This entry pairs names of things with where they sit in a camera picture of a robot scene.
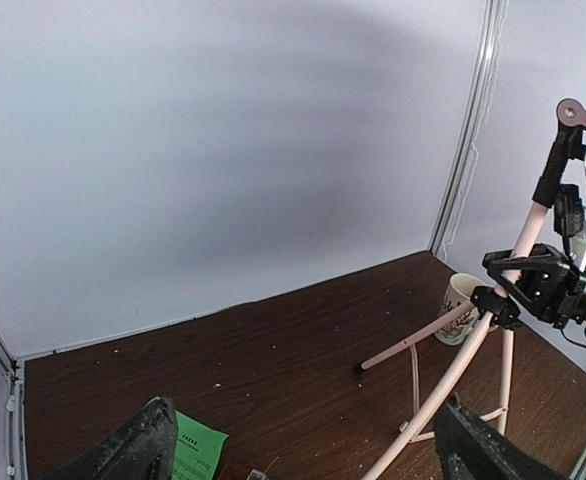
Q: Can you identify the green sheet music page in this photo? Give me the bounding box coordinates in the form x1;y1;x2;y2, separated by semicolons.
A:
171;410;228;480

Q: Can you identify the pink music stand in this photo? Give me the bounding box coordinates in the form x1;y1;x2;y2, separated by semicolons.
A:
355;98;586;479

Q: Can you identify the brown wooden metronome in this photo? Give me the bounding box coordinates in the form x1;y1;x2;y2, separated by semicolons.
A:
217;462;269;480

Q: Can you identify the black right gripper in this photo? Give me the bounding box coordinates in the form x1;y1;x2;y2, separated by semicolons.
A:
482;243;586;329

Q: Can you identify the aluminium frame post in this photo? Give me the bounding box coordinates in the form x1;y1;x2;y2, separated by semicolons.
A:
0;337;28;480
429;0;509;261

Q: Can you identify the left aluminium frame post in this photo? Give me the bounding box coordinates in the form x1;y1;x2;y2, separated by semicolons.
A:
0;337;28;480

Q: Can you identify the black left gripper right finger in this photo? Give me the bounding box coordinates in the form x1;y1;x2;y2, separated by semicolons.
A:
434;395;563;480

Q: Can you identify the right aluminium frame post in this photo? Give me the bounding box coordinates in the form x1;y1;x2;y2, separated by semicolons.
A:
429;0;509;261

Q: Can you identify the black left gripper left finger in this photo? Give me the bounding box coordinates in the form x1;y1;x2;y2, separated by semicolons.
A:
47;397;178;479

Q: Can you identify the white floral ceramic mug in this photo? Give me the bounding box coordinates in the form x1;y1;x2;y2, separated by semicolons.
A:
433;272;492;346

